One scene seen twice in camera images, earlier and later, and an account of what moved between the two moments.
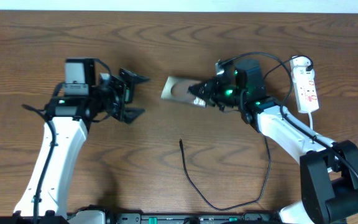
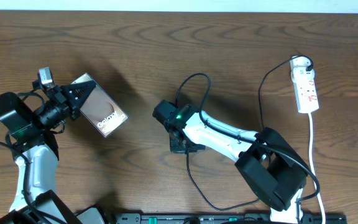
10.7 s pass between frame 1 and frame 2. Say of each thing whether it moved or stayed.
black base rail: stayed
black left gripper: moved
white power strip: stayed
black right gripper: moved
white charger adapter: stayed
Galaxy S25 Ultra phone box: moved
